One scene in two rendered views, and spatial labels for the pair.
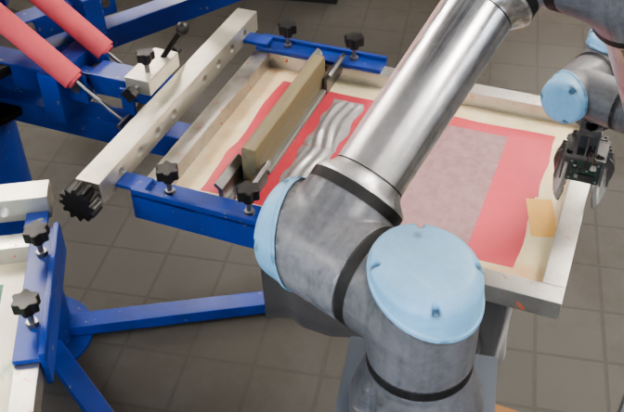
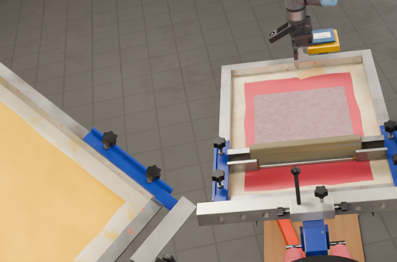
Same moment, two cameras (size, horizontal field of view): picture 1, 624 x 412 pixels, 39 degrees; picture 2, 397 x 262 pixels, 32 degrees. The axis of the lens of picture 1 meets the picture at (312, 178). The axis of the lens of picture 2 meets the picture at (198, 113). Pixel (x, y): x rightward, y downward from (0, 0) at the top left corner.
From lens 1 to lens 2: 2.73 m
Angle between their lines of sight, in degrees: 76
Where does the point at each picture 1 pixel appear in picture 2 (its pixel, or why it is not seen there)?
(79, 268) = not seen: outside the picture
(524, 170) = (278, 85)
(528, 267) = (346, 68)
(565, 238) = (329, 56)
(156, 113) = (348, 193)
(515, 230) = (325, 77)
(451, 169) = (292, 104)
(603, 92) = not seen: outside the picture
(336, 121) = not seen: hidden behind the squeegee
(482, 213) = (320, 87)
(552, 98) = not seen: outside the picture
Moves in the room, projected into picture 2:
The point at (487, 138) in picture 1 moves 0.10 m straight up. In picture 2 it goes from (259, 101) to (256, 79)
